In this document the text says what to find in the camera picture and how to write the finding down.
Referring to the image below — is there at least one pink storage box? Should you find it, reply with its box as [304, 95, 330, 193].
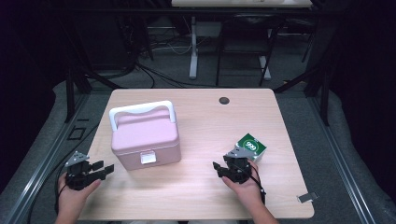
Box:
[108, 100, 182, 172]

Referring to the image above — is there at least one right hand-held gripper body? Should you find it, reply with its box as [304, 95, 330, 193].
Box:
[223, 146, 252, 185]

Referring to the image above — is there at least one black floor cable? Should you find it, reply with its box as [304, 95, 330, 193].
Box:
[27, 124, 101, 224]

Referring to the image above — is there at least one left hand-held gripper cable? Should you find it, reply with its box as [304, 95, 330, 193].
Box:
[54, 183, 69, 217]

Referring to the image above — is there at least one grey metal table bracket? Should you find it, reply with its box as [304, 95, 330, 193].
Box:
[296, 191, 320, 203]

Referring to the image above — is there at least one bundle of floor cables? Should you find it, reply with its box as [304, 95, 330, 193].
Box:
[118, 18, 219, 90]

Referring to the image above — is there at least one hand-held gripper cable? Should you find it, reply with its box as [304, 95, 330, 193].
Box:
[54, 183, 69, 217]
[248, 161, 267, 205]

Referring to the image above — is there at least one white desk leg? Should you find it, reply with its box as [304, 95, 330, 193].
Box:
[258, 55, 272, 81]
[189, 16, 199, 80]

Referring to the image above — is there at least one person's left hand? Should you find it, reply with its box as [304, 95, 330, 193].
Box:
[57, 172, 102, 214]

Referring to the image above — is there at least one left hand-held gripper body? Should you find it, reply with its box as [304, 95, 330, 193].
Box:
[64, 151, 106, 191]

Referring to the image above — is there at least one right hand-held gripper cable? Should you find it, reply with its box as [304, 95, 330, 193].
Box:
[248, 161, 267, 205]

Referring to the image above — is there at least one black chair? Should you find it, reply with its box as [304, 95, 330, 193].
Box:
[215, 13, 286, 88]

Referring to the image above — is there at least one person's right hand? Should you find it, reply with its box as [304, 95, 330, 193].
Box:
[221, 160, 265, 208]

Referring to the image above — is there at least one black metal stand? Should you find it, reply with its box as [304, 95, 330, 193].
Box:
[64, 66, 125, 124]
[274, 31, 331, 127]

